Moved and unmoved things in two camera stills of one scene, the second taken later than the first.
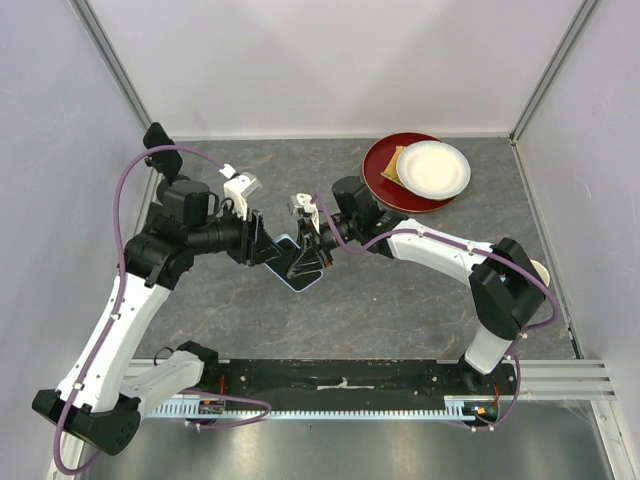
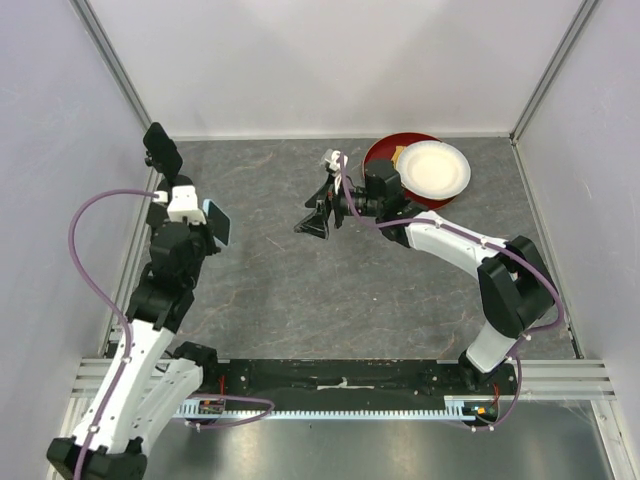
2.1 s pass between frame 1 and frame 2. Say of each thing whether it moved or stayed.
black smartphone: stayed
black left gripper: moved
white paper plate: stayed
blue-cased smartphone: moved
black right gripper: moved
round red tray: stayed
